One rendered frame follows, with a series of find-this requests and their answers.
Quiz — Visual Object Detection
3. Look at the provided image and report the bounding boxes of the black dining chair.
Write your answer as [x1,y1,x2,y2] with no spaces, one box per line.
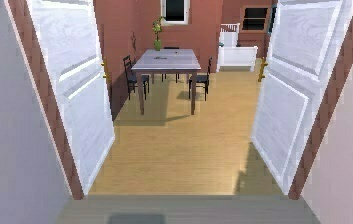
[122,54,151,101]
[187,56,214,102]

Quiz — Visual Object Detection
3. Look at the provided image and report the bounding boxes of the grey top dining table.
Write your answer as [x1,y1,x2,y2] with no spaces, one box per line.
[131,48,202,116]

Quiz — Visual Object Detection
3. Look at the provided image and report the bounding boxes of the green house plant in vase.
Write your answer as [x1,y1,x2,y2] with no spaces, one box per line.
[151,15,166,52]

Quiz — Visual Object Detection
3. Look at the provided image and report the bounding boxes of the white bench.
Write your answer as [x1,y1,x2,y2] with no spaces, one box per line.
[216,45,259,73]

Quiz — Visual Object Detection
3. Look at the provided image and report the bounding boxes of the white slatted chair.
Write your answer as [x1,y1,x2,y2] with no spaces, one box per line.
[219,22,241,48]

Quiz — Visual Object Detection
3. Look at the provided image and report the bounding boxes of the white framed window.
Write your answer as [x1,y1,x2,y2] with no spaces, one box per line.
[160,0,190,26]

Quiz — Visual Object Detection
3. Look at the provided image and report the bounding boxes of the white panelled room door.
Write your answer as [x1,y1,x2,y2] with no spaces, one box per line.
[250,0,353,196]
[26,0,116,196]

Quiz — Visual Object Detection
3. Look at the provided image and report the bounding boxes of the brown framed dark window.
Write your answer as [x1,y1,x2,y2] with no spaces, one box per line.
[240,5,272,33]

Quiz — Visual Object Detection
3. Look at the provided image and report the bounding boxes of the gold door handle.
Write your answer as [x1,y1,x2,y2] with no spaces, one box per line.
[257,56,269,83]
[100,58,112,84]

